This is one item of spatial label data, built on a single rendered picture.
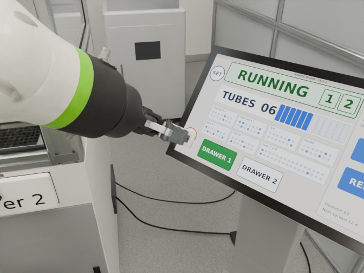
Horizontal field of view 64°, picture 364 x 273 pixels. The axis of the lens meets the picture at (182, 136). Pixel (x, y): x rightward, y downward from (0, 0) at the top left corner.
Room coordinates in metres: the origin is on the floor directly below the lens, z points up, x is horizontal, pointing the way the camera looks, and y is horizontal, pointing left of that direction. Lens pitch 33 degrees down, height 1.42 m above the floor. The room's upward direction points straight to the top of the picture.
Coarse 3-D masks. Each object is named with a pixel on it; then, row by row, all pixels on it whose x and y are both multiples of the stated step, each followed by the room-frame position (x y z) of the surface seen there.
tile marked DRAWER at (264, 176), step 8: (248, 160) 0.51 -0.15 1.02; (240, 168) 0.50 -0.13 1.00; (248, 168) 0.50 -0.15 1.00; (256, 168) 0.49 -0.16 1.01; (264, 168) 0.48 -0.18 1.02; (272, 168) 0.48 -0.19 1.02; (240, 176) 0.49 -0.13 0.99; (248, 176) 0.49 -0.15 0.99; (256, 176) 0.48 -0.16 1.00; (264, 176) 0.47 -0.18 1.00; (272, 176) 0.47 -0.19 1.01; (280, 176) 0.46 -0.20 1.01; (256, 184) 0.47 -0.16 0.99; (264, 184) 0.46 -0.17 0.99; (272, 184) 0.45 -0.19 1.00; (272, 192) 0.44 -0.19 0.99
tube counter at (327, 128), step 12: (264, 108) 0.58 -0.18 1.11; (276, 108) 0.57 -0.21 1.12; (288, 108) 0.56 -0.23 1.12; (300, 108) 0.55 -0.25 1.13; (276, 120) 0.55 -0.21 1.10; (288, 120) 0.54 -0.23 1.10; (300, 120) 0.53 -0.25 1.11; (312, 120) 0.52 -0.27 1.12; (324, 120) 0.51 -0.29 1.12; (336, 120) 0.50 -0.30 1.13; (312, 132) 0.50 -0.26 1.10; (324, 132) 0.49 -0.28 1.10; (336, 132) 0.48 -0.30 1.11; (348, 132) 0.47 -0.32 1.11
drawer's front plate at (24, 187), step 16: (32, 176) 0.56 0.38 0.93; (48, 176) 0.56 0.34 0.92; (0, 192) 0.53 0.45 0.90; (16, 192) 0.54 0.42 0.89; (32, 192) 0.55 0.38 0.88; (48, 192) 0.56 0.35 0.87; (0, 208) 0.53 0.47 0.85; (16, 208) 0.54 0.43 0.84; (32, 208) 0.55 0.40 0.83; (48, 208) 0.55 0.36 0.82
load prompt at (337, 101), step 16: (240, 64) 0.68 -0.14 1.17; (224, 80) 0.68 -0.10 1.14; (240, 80) 0.66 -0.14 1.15; (256, 80) 0.64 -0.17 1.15; (272, 80) 0.62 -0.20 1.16; (288, 80) 0.60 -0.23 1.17; (304, 80) 0.59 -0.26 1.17; (288, 96) 0.58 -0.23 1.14; (304, 96) 0.56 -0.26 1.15; (320, 96) 0.55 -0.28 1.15; (336, 96) 0.53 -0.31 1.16; (352, 96) 0.52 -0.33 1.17; (336, 112) 0.51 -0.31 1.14; (352, 112) 0.50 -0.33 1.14
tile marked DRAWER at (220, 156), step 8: (208, 144) 0.58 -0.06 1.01; (216, 144) 0.57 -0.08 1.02; (200, 152) 0.57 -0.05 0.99; (208, 152) 0.56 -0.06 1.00; (216, 152) 0.55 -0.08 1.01; (224, 152) 0.55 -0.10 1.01; (232, 152) 0.54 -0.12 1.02; (208, 160) 0.55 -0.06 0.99; (216, 160) 0.54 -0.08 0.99; (224, 160) 0.53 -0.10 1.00; (232, 160) 0.52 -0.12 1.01; (224, 168) 0.52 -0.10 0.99
